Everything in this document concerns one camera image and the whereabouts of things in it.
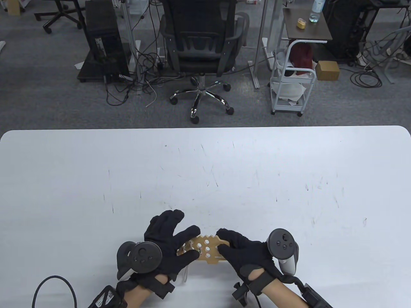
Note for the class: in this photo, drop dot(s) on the white floor object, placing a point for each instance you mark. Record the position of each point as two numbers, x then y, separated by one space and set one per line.
2 46

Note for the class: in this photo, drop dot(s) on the black glove sensor module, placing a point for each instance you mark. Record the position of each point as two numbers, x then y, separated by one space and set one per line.
240 293
163 288

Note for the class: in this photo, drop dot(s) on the person's right hand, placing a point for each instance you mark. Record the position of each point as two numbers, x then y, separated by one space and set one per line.
250 253

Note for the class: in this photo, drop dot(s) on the grey desk leg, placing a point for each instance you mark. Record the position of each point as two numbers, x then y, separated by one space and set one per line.
388 72

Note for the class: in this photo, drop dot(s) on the black equipment cabinet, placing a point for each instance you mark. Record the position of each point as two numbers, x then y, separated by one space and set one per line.
343 29

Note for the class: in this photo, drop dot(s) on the wooden crocodile lacing toy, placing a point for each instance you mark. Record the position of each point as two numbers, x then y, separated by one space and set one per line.
213 258

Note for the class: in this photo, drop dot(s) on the black mesh office chair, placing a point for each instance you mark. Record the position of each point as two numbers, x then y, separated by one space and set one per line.
202 29

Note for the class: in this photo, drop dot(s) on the white cloth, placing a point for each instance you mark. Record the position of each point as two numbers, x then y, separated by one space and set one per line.
289 89

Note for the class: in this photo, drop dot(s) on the black swivel chair base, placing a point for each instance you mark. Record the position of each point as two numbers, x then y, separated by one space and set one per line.
61 9

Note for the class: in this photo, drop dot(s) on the small cardboard box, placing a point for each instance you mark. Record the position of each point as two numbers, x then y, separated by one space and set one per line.
13 7

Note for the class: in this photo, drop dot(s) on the person's left hand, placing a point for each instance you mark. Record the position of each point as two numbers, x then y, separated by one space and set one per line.
170 256

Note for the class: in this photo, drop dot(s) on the black grey right hand controller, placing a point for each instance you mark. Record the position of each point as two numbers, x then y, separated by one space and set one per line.
282 243

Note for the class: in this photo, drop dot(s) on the clear plastic box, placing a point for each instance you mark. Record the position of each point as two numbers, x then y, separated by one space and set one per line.
138 6

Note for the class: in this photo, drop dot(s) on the small yellow case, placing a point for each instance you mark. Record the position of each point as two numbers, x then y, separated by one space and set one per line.
301 23

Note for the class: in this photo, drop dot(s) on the white rolling cart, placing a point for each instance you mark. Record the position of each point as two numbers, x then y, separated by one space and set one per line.
309 93

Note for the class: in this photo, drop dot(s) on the aluminium frame post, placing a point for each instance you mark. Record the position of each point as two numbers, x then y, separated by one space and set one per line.
260 32
128 32

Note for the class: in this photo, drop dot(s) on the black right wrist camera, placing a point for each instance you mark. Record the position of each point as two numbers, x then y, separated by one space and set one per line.
318 298

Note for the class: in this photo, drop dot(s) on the dark brown side table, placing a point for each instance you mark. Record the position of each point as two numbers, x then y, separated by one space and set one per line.
310 32

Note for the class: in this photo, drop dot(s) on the black grey left hand controller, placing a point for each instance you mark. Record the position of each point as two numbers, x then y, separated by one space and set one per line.
141 256

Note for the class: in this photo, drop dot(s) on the dark red bag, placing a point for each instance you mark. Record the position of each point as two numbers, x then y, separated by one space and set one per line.
301 56

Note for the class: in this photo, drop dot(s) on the black grey hand controller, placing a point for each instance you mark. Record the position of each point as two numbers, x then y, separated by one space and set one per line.
282 243
141 256

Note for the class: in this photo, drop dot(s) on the black right glove sensor module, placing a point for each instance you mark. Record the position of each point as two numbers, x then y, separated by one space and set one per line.
240 293

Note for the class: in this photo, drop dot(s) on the white paper sheet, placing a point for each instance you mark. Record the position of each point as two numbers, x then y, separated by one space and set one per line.
79 65

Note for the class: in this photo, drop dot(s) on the black left glove sensor module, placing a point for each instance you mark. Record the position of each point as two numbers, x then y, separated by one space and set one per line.
163 288

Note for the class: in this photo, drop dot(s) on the clear water bottle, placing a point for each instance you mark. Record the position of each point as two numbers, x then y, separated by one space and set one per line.
316 9

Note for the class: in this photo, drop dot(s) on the black computer tower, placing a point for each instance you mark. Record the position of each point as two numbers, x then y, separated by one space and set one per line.
102 29

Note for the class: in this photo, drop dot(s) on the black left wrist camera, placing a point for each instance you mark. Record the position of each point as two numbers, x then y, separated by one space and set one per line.
104 298

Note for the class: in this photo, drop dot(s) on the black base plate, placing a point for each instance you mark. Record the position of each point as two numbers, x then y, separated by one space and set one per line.
88 72

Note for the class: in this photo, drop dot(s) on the brown cardboard box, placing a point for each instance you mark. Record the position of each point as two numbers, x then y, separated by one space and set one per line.
327 71

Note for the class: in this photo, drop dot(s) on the person's right forearm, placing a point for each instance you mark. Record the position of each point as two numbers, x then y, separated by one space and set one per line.
284 296

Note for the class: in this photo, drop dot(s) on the person's left forearm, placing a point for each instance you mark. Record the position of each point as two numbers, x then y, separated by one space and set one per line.
138 296

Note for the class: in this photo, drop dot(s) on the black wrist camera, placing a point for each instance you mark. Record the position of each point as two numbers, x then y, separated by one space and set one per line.
104 298
318 298

